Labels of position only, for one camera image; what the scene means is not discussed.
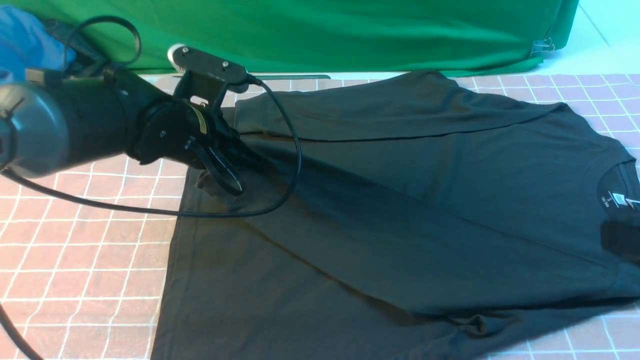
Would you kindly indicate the dark crumpled garment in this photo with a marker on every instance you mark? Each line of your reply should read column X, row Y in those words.
column 89, row 61

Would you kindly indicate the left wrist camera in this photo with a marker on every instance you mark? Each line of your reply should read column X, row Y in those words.
column 207, row 65

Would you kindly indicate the dark gray long-sleeved shirt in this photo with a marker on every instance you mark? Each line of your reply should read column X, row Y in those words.
column 429, row 222

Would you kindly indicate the blue crumpled garment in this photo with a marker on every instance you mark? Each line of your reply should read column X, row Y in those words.
column 24, row 43

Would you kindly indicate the clear binder clip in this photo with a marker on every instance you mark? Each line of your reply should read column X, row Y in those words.
column 541, row 47

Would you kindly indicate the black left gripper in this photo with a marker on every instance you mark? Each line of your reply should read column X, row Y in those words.
column 185, row 133

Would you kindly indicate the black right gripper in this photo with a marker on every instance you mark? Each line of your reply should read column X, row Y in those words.
column 620, row 236

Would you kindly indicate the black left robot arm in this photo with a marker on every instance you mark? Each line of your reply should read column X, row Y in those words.
column 51, row 124

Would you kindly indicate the green backdrop cloth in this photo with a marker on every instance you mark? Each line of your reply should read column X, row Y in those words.
column 455, row 37

